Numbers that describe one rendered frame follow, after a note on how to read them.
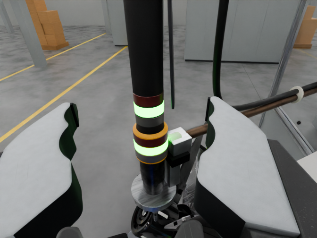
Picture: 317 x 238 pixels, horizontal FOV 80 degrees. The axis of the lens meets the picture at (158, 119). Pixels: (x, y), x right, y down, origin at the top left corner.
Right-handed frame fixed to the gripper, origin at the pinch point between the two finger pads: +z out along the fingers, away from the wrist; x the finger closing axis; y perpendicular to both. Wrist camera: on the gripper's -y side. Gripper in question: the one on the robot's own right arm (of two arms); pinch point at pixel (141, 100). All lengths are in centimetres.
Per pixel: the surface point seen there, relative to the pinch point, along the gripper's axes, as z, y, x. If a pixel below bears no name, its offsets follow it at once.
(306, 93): 21.4, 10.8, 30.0
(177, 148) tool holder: 8.5, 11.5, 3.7
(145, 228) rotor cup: 13.9, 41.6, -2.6
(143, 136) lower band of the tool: 6.7, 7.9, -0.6
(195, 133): 10.7, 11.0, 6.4
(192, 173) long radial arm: 39, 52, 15
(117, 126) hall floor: 233, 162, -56
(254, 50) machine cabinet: 504, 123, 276
